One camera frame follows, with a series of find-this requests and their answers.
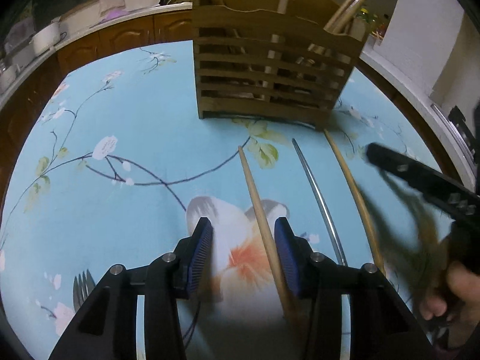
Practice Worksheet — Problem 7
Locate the floral blue tablecloth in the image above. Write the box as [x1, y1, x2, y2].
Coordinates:
[1, 41, 450, 359]

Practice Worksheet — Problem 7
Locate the white round cooker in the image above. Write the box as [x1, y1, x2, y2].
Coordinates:
[31, 22, 61, 56]

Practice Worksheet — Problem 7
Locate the light wooden chopstick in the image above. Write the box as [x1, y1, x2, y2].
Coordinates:
[238, 146, 297, 326]

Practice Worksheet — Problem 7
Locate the person right hand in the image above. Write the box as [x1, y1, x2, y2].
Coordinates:
[419, 261, 479, 349]

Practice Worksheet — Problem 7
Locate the steel chopstick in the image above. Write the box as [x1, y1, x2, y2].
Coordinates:
[291, 138, 348, 267]

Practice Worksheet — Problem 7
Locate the wooden utensil holder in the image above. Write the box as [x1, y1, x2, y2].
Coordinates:
[192, 0, 368, 129]

